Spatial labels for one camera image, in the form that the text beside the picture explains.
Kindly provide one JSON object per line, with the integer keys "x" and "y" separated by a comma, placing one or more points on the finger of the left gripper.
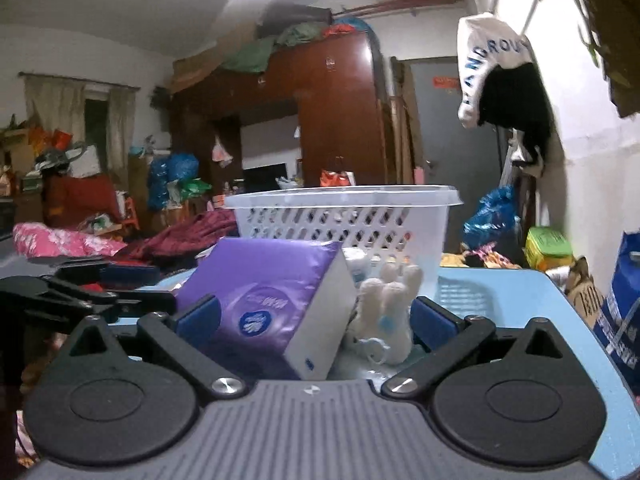
{"x": 100, "y": 271}
{"x": 135, "y": 300}

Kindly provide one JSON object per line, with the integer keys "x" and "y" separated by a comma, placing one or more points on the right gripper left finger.
{"x": 176, "y": 342}

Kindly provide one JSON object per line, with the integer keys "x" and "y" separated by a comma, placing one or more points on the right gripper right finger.
{"x": 451, "y": 342}

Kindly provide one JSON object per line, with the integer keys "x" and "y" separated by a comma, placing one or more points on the purple tissue pack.
{"x": 284, "y": 306}

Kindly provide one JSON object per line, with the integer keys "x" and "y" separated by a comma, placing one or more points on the white knitted glove toy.
{"x": 380, "y": 329}

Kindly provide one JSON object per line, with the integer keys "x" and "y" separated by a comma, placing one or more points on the pink floral pillow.
{"x": 35, "y": 240}

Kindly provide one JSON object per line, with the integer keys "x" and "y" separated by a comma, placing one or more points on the maroon blanket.
{"x": 185, "y": 239}

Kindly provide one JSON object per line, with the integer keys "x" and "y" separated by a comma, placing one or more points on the blue plastic bags pile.
{"x": 165, "y": 169}

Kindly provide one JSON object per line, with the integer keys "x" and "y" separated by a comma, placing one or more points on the blue plastic bag right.
{"x": 496, "y": 219}

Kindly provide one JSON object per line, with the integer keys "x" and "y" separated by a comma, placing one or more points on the white plastic basket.
{"x": 406, "y": 224}

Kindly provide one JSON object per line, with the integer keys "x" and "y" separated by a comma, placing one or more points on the green yellow bag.
{"x": 547, "y": 248}

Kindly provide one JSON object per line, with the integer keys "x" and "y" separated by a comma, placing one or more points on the blue white sack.
{"x": 618, "y": 323}

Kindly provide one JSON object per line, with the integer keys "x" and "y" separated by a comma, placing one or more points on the beige curtain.
{"x": 58, "y": 103}

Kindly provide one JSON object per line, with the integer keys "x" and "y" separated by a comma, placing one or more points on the grey door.
{"x": 467, "y": 159}

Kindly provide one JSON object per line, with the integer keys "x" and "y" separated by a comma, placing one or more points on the orange white hanging bag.
{"x": 336, "y": 179}

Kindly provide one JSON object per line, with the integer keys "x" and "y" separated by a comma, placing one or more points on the black hanging garment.
{"x": 515, "y": 99}

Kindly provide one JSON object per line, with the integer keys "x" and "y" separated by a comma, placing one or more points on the green cloth on wardrobe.
{"x": 254, "y": 57}

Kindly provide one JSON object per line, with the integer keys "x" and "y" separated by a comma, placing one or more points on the dark red wooden wardrobe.
{"x": 334, "y": 88}

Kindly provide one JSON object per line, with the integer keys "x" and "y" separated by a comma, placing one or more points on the white bag blue letters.
{"x": 484, "y": 43}

